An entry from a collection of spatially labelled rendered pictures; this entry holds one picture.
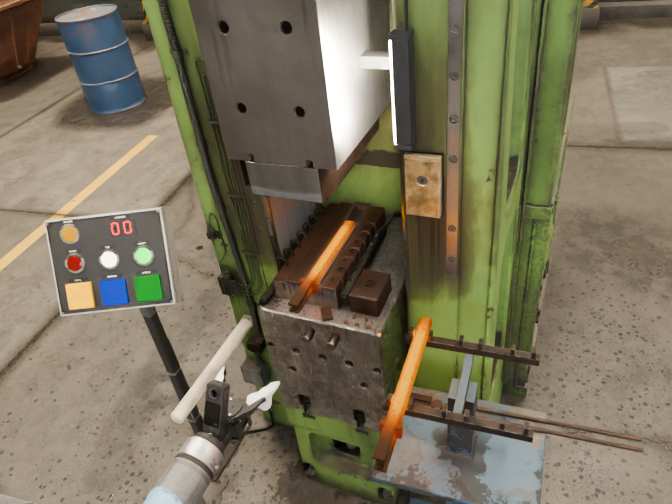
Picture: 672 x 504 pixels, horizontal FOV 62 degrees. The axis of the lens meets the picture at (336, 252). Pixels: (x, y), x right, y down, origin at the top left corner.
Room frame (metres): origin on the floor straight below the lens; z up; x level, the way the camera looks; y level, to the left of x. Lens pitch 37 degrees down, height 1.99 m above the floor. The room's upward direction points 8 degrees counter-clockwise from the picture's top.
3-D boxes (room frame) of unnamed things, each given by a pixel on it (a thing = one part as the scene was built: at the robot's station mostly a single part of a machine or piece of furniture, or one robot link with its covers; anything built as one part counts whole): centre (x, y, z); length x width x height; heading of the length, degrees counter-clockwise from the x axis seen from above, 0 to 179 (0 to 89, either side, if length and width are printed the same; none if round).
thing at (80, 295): (1.27, 0.75, 1.01); 0.07 x 0.05 x 0.07; 87
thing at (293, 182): (1.40, 0.01, 1.32); 0.42 x 0.20 x 0.10; 152
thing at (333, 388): (1.38, -0.05, 0.69); 0.56 x 0.38 x 0.45; 152
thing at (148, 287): (1.27, 0.55, 1.01); 0.07 x 0.05 x 0.07; 87
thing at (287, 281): (1.40, 0.01, 0.96); 0.42 x 0.20 x 0.09; 152
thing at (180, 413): (1.29, 0.45, 0.62); 0.44 x 0.05 x 0.05; 152
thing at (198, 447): (0.71, 0.34, 0.98); 0.10 x 0.05 x 0.09; 62
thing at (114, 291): (1.27, 0.65, 1.01); 0.07 x 0.05 x 0.07; 87
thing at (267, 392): (0.83, 0.21, 0.97); 0.09 x 0.03 x 0.06; 116
